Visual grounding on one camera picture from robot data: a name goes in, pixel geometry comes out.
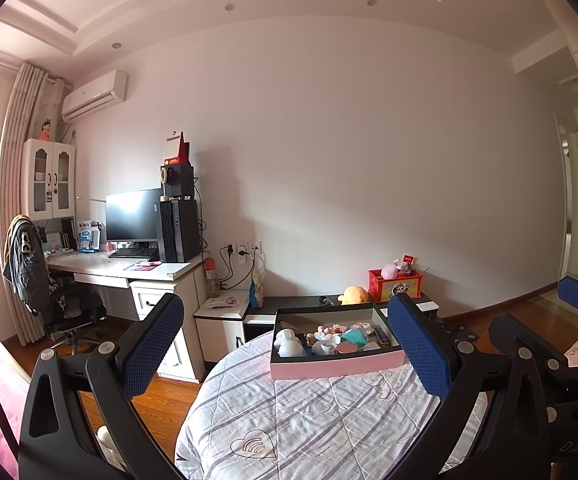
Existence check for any rose gold round tin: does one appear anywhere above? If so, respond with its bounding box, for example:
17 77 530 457
336 341 359 354

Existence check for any striped white tablecloth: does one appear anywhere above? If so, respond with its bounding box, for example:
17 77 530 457
173 328 491 480

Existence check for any black office chair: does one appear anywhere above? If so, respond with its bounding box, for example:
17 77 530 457
2 214 106 353

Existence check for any red toy box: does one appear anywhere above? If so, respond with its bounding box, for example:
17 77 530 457
368 270 423 304

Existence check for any pink plush toy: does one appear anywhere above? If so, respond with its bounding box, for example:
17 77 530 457
380 259 401 280

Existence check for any yellow octopus plush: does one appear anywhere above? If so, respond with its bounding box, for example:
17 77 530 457
338 286 370 306

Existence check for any white computer desk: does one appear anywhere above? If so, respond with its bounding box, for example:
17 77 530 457
48 252 207 384

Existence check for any white small side cabinet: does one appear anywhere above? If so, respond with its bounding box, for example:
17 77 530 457
193 290 249 363

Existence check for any pink green storage box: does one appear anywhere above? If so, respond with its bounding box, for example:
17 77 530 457
269 304 405 380

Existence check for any black low cabinet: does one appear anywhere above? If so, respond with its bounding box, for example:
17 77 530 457
242 292 440 340

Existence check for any computer monitor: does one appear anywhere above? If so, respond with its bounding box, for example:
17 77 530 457
106 188 161 242

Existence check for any black computer tower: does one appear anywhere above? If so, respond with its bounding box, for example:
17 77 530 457
157 196 201 263

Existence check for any colourful snack bag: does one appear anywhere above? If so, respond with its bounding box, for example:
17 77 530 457
249 269 264 309

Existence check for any white glass-door cabinet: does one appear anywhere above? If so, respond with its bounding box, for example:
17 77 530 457
21 139 76 221

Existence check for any black box on tower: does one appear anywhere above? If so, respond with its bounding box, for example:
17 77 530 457
160 164 195 200

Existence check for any wall air conditioner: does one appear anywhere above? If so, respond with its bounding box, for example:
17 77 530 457
61 70 128 124

